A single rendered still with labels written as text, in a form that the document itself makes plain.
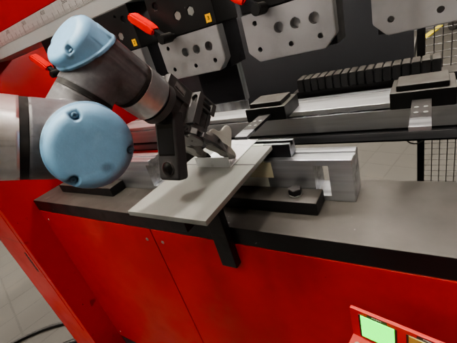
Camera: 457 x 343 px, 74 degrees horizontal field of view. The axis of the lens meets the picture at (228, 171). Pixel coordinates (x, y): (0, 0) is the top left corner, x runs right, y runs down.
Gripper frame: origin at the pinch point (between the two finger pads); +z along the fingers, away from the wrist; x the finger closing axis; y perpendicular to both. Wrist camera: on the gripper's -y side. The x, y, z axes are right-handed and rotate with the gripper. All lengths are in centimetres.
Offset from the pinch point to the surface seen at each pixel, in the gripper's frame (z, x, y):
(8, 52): -23, 69, 26
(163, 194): -8.1, 4.8, -10.5
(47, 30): -23, 45, 27
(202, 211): -10.5, -7.1, -13.3
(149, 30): -19.8, 7.2, 18.3
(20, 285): 75, 210, -66
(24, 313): 66, 176, -76
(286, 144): 5.5, -12.4, 5.1
